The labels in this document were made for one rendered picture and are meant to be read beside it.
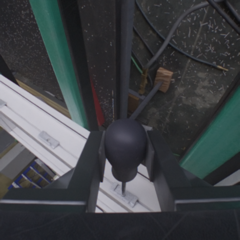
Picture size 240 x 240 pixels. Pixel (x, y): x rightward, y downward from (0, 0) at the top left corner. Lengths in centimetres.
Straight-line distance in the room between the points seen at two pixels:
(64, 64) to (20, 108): 25
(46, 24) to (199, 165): 24
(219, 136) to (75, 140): 27
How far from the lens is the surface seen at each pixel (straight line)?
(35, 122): 43
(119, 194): 31
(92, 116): 36
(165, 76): 125
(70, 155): 36
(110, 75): 65
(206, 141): 19
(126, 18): 54
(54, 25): 22
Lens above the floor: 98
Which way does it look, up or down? 28 degrees down
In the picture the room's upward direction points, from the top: 140 degrees counter-clockwise
